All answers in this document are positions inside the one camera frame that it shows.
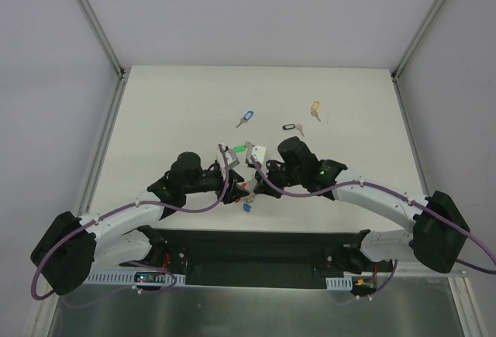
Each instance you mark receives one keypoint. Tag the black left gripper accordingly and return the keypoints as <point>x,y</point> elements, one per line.
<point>232,186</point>

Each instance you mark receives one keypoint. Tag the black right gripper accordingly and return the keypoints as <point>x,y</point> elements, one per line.
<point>266,181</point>

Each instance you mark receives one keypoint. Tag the red handled metal key organizer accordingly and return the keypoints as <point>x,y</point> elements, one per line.
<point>244,192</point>

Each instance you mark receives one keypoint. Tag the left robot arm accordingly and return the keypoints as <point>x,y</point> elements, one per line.
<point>75,247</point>

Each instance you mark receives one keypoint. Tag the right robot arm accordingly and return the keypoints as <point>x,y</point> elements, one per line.
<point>431,228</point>

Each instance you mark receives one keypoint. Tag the key with green tag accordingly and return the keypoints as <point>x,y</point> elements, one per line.
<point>244,148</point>

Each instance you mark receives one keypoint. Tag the key with black tag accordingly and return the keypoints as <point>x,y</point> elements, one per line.
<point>294,126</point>

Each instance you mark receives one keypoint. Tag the key with blue rectangular tag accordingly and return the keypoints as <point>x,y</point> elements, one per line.
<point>247,117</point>

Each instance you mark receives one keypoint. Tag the key with yellow tag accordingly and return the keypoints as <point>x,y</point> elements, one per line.
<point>314,111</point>

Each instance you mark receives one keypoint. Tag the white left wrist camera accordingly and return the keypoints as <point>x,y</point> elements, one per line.
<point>226,158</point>

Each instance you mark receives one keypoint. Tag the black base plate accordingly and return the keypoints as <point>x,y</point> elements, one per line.
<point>256,259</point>

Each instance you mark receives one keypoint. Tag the aluminium frame rail left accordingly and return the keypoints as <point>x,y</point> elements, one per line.
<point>43,311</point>

